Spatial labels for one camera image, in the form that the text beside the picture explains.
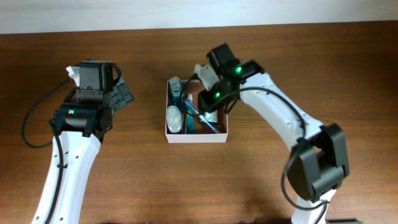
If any white cardboard box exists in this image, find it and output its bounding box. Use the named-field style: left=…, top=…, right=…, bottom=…
left=165, top=81, right=228, bottom=143

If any blue Listerine mouthwash bottle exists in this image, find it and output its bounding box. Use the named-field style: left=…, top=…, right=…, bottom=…
left=169, top=77, right=184, bottom=113

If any green Dettol soap box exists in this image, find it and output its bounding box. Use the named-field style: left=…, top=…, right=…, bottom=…
left=204, top=111, right=218, bottom=124

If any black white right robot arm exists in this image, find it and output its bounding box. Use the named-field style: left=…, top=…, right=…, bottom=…
left=194, top=44, right=349, bottom=223

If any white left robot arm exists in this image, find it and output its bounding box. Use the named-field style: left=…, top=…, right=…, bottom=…
left=32, top=60, right=134, bottom=223

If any toothbrush with clear cap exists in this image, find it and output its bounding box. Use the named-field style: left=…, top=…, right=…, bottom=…
left=184, top=100, right=220, bottom=134

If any Colgate toothpaste tube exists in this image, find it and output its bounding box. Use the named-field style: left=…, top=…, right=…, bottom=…
left=185, top=94, right=195, bottom=134

